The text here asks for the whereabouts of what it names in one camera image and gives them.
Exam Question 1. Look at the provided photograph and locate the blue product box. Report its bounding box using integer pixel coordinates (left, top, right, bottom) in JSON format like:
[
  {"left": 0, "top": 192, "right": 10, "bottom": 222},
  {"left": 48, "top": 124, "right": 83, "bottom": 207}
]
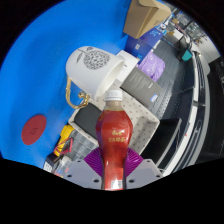
[{"left": 124, "top": 24, "right": 168, "bottom": 58}]

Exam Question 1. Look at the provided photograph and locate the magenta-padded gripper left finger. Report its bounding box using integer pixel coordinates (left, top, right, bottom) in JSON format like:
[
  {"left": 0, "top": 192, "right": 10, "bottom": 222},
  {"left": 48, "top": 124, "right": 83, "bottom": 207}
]
[{"left": 63, "top": 148, "right": 103, "bottom": 190}]

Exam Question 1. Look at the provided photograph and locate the teal lamp head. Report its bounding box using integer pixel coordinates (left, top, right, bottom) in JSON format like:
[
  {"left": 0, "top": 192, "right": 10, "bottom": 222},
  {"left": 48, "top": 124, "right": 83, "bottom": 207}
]
[{"left": 180, "top": 49, "right": 194, "bottom": 62}]

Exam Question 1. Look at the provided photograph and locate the grey small-parts drawer cabinet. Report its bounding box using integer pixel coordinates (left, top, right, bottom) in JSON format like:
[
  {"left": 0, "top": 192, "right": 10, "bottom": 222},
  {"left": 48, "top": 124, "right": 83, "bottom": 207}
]
[{"left": 64, "top": 128, "right": 101, "bottom": 164}]

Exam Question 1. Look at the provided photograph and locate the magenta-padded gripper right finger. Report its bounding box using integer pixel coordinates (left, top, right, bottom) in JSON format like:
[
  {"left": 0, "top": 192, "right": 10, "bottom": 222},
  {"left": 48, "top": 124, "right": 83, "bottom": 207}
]
[{"left": 126, "top": 148, "right": 164, "bottom": 190}]

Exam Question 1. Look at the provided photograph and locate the flat round red coaster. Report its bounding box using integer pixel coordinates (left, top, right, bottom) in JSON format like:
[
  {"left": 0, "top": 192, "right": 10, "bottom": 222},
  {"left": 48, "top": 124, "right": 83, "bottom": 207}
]
[{"left": 21, "top": 114, "right": 48, "bottom": 146}]

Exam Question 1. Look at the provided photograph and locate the yellow multimeter with red leads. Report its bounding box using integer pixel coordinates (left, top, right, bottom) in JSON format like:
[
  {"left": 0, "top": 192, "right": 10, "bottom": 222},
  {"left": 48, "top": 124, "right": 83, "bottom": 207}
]
[{"left": 53, "top": 123, "right": 76, "bottom": 158}]

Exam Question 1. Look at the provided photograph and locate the dark workbench shelf unit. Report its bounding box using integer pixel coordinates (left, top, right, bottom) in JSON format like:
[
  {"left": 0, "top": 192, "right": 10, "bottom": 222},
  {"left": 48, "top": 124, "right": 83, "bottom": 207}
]
[{"left": 141, "top": 43, "right": 224, "bottom": 178}]

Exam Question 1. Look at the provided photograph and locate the dark grey upright box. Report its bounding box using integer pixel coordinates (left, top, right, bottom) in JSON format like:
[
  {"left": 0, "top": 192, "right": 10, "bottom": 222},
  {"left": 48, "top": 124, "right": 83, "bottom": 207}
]
[{"left": 119, "top": 65, "right": 164, "bottom": 108}]

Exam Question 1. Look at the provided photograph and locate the red drink bottle white cap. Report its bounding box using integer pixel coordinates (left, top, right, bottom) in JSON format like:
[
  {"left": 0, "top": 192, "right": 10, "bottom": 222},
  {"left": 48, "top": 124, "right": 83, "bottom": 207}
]
[{"left": 95, "top": 88, "right": 134, "bottom": 192}]

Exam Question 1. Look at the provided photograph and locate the brown cardboard box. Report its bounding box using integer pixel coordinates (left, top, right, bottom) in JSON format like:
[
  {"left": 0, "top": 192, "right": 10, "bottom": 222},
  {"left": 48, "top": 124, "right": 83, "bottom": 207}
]
[{"left": 122, "top": 0, "right": 173, "bottom": 40}]

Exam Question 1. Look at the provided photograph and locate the black box with white label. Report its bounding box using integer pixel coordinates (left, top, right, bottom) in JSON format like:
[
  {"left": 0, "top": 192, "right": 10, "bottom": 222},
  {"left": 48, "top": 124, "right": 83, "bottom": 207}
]
[{"left": 42, "top": 152, "right": 64, "bottom": 176}]

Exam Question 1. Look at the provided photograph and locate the white mug gold handle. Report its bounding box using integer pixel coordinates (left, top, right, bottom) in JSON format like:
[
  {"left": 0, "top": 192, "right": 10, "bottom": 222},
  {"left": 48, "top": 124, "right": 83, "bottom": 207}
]
[{"left": 64, "top": 45, "right": 126, "bottom": 110}]

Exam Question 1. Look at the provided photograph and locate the purple plastic bag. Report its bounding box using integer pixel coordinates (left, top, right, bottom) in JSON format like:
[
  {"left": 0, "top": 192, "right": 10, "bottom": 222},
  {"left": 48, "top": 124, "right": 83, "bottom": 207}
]
[{"left": 137, "top": 50, "right": 167, "bottom": 83}]

